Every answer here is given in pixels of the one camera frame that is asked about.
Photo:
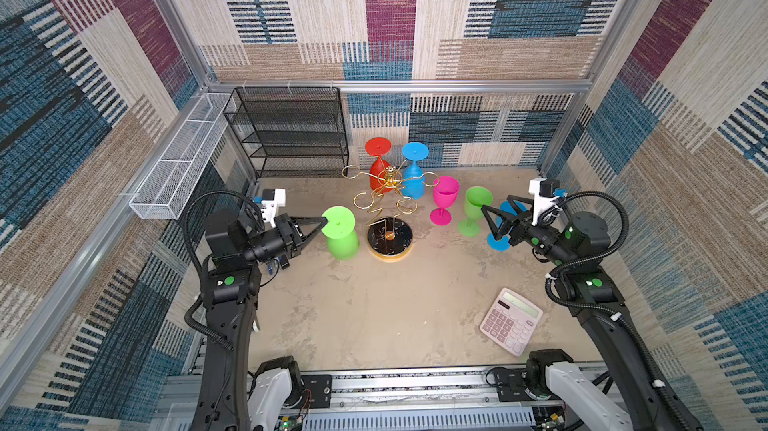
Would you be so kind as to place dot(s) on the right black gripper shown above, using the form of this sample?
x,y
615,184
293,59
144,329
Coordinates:
x,y
520,224

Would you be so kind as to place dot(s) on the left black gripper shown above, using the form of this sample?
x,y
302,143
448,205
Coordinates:
x,y
288,233

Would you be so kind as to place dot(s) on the green plastic wine glass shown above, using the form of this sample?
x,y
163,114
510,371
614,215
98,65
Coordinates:
x,y
475,198
341,237

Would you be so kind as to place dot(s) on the magenta plastic wine glass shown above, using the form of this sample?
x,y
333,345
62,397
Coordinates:
x,y
445,194

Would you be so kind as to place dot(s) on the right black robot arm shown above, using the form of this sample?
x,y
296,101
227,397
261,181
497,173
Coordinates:
x,y
579,283

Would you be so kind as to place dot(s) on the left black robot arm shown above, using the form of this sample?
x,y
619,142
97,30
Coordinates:
x,y
225,311

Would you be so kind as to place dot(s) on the red plastic wine glass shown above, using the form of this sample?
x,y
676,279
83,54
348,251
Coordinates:
x,y
377,148

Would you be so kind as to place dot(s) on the black mesh shelf rack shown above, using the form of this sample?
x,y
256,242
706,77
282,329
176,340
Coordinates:
x,y
290,132

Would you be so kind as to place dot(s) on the pink calculator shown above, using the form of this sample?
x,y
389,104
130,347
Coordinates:
x,y
511,321

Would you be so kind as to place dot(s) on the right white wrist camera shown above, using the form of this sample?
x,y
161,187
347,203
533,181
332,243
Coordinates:
x,y
547,199

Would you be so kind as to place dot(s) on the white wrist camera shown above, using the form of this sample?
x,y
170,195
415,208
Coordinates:
x,y
269,204
547,199

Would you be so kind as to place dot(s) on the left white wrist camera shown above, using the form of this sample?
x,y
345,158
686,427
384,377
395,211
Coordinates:
x,y
269,204

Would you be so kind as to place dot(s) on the gold wire wine glass rack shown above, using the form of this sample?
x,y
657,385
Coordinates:
x,y
389,237

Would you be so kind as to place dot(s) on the white wire mesh basket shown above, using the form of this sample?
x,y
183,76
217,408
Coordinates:
x,y
164,193

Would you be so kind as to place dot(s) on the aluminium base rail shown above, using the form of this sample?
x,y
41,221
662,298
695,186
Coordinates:
x,y
456,398

